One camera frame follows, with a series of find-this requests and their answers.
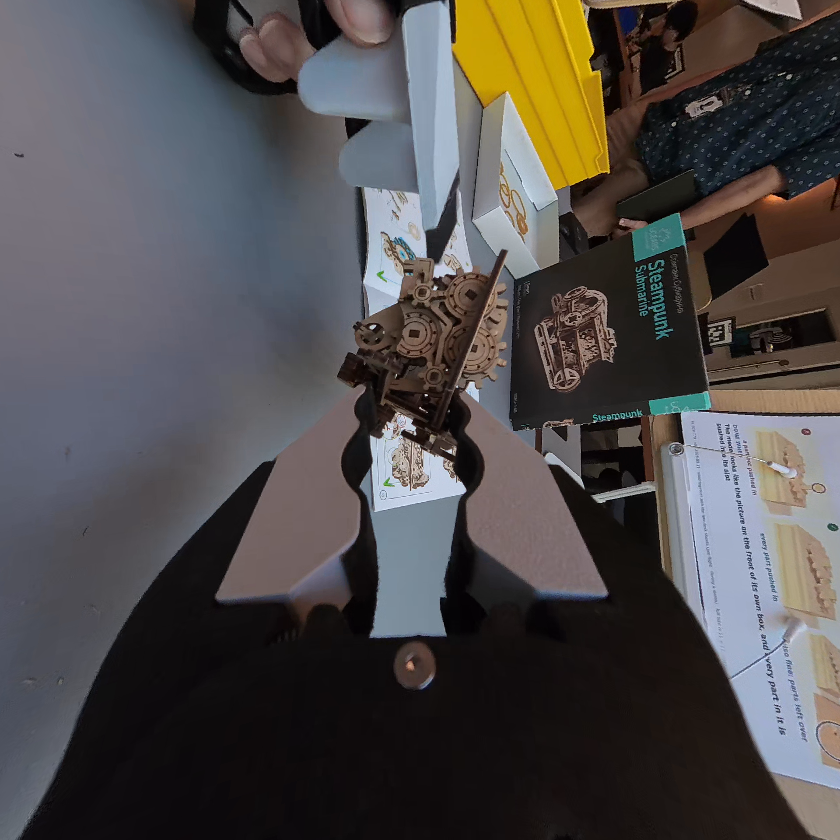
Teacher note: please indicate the person's left hand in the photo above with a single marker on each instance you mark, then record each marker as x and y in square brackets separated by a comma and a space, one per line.
[364, 19]

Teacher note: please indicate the black model kit box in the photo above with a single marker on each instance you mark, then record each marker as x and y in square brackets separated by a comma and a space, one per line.
[590, 394]

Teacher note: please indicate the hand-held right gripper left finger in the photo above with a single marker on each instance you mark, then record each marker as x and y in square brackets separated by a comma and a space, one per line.
[295, 525]

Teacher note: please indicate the wooden gear model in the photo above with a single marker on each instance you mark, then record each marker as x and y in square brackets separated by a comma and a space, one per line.
[426, 334]

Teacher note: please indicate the yellow box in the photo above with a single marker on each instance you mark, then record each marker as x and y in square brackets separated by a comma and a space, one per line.
[544, 79]

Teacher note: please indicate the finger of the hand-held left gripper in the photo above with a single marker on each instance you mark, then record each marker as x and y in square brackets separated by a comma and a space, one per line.
[430, 118]

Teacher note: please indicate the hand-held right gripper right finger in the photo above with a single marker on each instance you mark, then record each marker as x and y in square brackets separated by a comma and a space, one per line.
[531, 525]

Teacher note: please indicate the pile of tan rubber bands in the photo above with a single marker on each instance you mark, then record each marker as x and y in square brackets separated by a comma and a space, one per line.
[512, 197]

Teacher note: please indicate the printed instruction sheet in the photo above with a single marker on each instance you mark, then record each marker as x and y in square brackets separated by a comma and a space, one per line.
[754, 590]

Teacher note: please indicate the assembly instruction booklet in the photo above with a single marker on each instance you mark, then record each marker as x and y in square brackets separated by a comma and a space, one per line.
[400, 485]

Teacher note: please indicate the white cardboard box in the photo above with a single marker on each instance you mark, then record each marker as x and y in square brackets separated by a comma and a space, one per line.
[502, 131]

